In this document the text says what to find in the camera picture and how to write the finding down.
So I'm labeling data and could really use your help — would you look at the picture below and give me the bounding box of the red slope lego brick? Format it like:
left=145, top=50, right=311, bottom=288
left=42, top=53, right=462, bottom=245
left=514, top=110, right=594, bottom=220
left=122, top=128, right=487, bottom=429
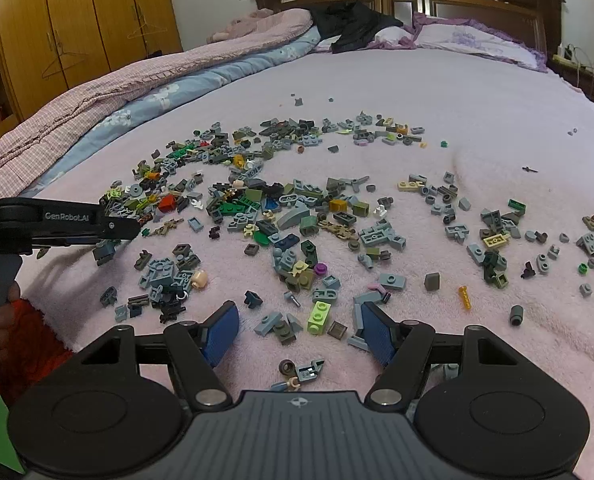
left=157, top=194, right=176, bottom=214

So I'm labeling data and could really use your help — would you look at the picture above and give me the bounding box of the person's left hand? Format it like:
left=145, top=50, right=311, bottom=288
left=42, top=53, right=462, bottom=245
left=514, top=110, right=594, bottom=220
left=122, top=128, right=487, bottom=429
left=0, top=282, right=20, bottom=362

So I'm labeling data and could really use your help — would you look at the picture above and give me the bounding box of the pink checked quilt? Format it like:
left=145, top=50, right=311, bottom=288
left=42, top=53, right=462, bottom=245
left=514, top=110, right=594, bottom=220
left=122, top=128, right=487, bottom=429
left=0, top=9, right=313, bottom=198

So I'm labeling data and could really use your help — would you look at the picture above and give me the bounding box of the tan lego head piece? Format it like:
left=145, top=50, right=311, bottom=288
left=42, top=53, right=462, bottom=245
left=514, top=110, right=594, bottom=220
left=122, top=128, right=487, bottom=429
left=190, top=270, right=209, bottom=289

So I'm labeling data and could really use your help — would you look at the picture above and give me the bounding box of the yellow lego stud piece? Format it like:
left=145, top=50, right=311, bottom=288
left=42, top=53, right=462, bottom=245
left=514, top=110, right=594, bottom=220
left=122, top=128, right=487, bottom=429
left=458, top=286, right=472, bottom=310

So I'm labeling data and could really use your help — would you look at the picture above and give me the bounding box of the lime green lego brick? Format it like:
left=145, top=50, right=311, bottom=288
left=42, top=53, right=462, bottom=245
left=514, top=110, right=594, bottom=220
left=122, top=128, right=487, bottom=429
left=306, top=301, right=330, bottom=336

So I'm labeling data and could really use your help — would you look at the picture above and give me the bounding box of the purple round lego piece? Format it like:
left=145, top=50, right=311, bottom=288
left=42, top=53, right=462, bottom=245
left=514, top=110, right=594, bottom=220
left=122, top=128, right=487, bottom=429
left=314, top=262, right=327, bottom=275

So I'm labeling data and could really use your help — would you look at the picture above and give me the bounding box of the pink bed sheet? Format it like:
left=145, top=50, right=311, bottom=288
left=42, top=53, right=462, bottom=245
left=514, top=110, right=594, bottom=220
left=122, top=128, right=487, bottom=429
left=19, top=50, right=594, bottom=479

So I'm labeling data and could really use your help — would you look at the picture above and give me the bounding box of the yellow wooden wardrobe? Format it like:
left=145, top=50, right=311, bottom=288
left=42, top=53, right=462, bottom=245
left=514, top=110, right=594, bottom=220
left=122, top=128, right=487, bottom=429
left=0, top=0, right=182, bottom=139

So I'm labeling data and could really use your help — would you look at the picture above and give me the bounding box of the purple floral pillow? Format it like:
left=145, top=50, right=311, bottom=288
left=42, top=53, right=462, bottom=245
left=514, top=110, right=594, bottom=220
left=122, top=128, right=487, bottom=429
left=368, top=12, right=547, bottom=73

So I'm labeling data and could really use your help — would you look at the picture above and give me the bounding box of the light blue floral blanket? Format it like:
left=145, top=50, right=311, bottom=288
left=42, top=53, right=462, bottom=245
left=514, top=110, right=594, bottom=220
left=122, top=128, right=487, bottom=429
left=20, top=26, right=321, bottom=197

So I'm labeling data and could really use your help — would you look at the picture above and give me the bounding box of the dark wooden nightstand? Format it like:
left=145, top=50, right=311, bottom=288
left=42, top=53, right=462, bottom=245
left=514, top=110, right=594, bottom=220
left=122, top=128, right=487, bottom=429
left=547, top=55, right=594, bottom=102

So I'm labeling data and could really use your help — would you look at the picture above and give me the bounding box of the black garment on bed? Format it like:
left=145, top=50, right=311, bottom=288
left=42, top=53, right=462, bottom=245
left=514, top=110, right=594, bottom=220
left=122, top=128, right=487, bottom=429
left=308, top=1, right=403, bottom=54

